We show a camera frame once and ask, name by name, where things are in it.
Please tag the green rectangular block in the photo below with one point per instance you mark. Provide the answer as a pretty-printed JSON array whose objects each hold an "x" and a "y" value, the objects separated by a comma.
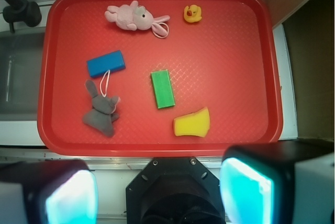
[{"x": 162, "y": 89}]

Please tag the black faucet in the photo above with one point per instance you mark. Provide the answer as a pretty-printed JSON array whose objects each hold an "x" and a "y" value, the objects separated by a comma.
[{"x": 24, "y": 11}]

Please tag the yellow sponge wedge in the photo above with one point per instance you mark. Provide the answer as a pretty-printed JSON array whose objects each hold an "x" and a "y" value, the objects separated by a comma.
[{"x": 193, "y": 124}]

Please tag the yellow rubber duck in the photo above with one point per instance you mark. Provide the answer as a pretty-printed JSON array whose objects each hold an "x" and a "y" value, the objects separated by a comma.
[{"x": 192, "y": 14}]

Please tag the steel sink basin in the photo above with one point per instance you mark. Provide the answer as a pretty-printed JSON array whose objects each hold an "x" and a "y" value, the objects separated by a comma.
[{"x": 21, "y": 57}]

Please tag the pink plush bunny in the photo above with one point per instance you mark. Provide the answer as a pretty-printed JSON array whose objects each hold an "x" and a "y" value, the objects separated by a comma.
[{"x": 135, "y": 17}]

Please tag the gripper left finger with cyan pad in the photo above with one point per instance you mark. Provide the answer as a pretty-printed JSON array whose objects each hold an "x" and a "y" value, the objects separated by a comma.
[{"x": 63, "y": 191}]

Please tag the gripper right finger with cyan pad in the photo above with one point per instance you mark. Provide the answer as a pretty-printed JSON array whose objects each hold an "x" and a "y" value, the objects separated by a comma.
[{"x": 284, "y": 182}]

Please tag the blue rectangular block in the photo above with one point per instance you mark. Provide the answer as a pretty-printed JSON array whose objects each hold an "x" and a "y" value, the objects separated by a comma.
[{"x": 113, "y": 62}]

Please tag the red plastic tray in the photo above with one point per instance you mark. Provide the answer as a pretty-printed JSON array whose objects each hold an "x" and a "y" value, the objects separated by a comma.
[{"x": 225, "y": 62}]

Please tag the grey plush bunny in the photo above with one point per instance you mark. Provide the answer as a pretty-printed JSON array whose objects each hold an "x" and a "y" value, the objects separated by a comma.
[{"x": 103, "y": 112}]

